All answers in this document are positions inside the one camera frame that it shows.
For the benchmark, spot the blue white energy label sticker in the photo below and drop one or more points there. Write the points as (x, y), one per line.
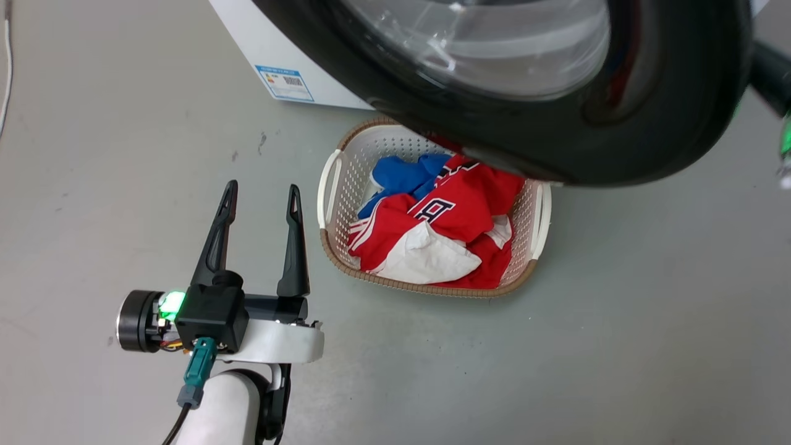
(285, 84)

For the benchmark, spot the white washing machine body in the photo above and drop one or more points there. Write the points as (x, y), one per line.
(247, 43)

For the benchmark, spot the white perforated laundry basket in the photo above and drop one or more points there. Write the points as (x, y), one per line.
(346, 185)

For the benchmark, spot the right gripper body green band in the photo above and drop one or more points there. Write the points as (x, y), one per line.
(786, 148)

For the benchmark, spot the white cloth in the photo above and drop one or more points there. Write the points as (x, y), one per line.
(426, 256)

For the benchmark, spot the red jersey garment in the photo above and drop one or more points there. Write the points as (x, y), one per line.
(457, 204)

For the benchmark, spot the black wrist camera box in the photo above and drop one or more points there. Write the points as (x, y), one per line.
(211, 312)

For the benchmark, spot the black round washing machine door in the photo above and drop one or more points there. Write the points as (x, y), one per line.
(667, 105)

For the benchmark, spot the blue garment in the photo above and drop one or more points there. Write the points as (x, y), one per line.
(401, 176)

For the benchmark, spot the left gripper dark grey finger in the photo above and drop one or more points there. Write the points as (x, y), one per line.
(295, 259)
(216, 247)

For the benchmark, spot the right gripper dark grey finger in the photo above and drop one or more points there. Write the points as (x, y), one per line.
(772, 74)

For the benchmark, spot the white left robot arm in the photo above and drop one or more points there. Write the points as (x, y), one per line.
(222, 408)

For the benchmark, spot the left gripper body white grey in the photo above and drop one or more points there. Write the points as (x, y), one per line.
(284, 343)

